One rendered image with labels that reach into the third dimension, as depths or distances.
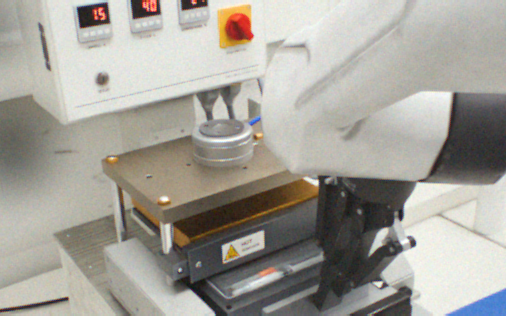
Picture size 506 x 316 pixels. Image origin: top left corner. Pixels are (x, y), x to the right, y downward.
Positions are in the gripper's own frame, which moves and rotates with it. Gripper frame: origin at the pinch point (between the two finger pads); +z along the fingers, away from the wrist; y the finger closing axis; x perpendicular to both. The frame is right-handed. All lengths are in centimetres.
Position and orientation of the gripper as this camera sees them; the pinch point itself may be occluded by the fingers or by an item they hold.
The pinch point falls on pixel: (333, 285)
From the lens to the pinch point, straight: 75.7
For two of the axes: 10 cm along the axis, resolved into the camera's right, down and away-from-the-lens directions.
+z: -1.2, 7.1, 7.0
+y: 5.0, 6.5, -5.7
